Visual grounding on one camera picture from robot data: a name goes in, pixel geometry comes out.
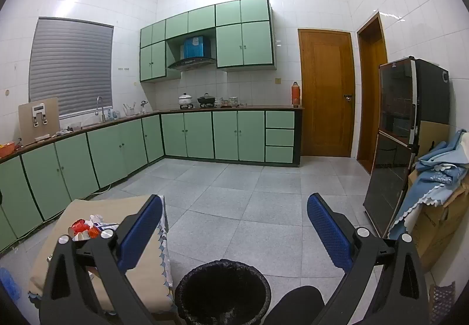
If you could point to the blue plastic bag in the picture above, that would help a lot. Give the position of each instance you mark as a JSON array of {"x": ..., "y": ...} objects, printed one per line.
[{"x": 9, "y": 284}]

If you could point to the wooden side door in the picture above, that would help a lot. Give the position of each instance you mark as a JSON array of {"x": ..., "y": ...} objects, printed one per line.
[{"x": 372, "y": 97}]

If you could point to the range hood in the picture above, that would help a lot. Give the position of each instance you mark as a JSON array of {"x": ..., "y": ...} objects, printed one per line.
[{"x": 190, "y": 61}]

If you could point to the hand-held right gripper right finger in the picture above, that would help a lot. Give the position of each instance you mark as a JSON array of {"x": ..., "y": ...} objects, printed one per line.
[{"x": 329, "y": 233}]

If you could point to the black refrigerator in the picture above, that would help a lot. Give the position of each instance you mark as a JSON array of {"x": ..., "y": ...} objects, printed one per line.
[{"x": 395, "y": 163}]

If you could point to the metal kitchen faucet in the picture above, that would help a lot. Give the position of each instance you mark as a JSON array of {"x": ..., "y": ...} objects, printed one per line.
[{"x": 101, "y": 108}]

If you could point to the cardboard box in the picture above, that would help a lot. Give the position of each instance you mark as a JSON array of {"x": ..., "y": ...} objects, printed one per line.
[{"x": 443, "y": 226}]

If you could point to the green upper wall cabinets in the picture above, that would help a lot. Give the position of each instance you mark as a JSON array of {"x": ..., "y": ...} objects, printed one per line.
[{"x": 238, "y": 42}]

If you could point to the person's leg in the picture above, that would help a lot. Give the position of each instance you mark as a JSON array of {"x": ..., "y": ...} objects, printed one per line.
[{"x": 293, "y": 305}]

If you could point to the white cooking pot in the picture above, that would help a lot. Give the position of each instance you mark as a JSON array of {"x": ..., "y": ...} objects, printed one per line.
[{"x": 185, "y": 99}]

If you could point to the long orange foam net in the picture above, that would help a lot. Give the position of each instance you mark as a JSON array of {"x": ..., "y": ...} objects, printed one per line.
[{"x": 93, "y": 233}]

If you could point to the grey window blind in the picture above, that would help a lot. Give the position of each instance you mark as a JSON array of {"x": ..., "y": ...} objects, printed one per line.
[{"x": 69, "y": 64}]

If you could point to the red crumpled plastic wrapper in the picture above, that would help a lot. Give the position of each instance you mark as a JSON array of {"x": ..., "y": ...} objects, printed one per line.
[{"x": 77, "y": 226}]

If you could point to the brown cardboard board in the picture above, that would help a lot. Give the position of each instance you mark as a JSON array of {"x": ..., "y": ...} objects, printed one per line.
[{"x": 27, "y": 123}]

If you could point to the blue cloth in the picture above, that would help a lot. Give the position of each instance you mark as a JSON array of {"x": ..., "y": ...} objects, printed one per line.
[{"x": 436, "y": 171}]

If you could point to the white crumpled paper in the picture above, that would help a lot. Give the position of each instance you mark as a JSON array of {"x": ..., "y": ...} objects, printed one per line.
[{"x": 96, "y": 217}]

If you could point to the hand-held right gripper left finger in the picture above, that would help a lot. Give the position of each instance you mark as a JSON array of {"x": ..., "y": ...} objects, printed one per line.
[{"x": 143, "y": 233}]

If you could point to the grey perforated basket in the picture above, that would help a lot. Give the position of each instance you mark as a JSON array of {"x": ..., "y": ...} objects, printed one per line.
[{"x": 441, "y": 303}]

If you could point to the orange thermos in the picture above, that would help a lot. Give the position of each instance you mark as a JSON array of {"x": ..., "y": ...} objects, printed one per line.
[{"x": 295, "y": 94}]

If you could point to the beige cloth covered table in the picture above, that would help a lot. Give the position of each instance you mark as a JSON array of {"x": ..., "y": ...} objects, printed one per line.
[{"x": 110, "y": 206}]

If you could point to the orange plastic basin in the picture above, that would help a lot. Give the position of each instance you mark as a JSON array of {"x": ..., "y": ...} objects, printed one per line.
[{"x": 6, "y": 151}]

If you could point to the green lower kitchen cabinets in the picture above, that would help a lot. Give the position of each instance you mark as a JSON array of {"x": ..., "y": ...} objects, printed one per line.
[{"x": 198, "y": 134}]

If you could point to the white utensil holder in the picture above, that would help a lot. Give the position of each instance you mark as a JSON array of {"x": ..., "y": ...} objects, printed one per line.
[{"x": 129, "y": 111}]

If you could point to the silver snack packet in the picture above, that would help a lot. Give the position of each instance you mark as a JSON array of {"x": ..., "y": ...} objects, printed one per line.
[{"x": 106, "y": 227}]

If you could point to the black wok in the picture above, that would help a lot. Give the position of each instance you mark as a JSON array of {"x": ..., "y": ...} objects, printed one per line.
[{"x": 206, "y": 100}]

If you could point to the black trash bin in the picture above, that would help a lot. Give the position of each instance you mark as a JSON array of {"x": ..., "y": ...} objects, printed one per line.
[{"x": 220, "y": 292}]

